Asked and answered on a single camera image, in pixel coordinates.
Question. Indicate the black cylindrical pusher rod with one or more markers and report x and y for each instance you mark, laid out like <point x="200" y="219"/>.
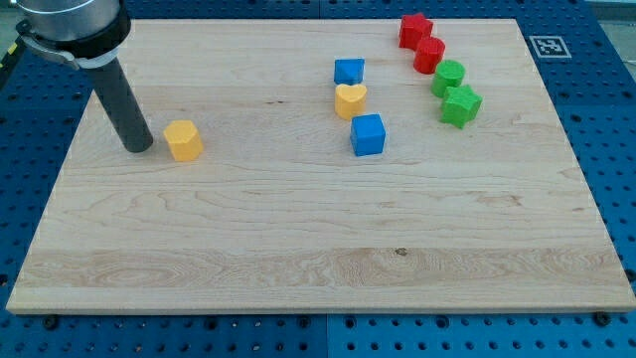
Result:
<point x="119" y="102"/>

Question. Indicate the yellow hexagon block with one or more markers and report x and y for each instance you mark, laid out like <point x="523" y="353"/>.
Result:
<point x="184" y="140"/>

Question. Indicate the blue cube block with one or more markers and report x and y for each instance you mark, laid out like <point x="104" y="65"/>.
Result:
<point x="368" y="134"/>

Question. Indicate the wooden board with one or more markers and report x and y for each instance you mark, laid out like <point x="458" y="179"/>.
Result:
<point x="279" y="215"/>

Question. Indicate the yellow heart block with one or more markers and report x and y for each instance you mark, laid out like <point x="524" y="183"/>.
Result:
<point x="350" y="100"/>

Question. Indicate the blue pentagon block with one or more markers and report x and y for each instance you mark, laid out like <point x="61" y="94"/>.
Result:
<point x="349" y="71"/>

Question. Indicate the black bolt left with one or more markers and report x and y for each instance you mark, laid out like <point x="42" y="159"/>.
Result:
<point x="51" y="322"/>

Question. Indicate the black bolt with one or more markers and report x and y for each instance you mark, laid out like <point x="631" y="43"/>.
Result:
<point x="601" y="318"/>
<point x="51" y="322"/>

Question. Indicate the red star block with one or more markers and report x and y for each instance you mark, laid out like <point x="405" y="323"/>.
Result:
<point x="412" y="28"/>

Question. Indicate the red cylinder block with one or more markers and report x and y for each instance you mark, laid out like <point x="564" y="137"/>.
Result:
<point x="428" y="54"/>

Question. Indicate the green cylinder block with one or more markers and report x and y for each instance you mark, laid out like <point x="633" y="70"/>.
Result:
<point x="448" y="73"/>

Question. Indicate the green star block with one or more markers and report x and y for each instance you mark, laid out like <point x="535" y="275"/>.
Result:
<point x="460" y="105"/>

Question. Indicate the fiducial marker tag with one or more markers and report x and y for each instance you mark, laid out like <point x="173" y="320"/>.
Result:
<point x="550" y="47"/>

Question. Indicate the black bolt right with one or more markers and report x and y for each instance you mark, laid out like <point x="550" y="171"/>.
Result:
<point x="601" y="318"/>

